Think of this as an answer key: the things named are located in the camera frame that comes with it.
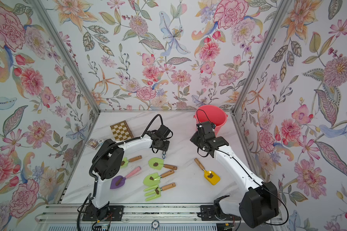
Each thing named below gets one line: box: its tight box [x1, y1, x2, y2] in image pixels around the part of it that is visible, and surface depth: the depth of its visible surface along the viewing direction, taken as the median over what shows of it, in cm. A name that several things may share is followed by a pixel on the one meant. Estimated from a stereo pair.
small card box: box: [84, 138, 100, 150], surface depth 102 cm
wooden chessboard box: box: [109, 120, 134, 142], surface depth 108 cm
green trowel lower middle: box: [142, 170, 175, 187], surface depth 88 cm
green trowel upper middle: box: [147, 157, 178, 171], surface depth 93 cm
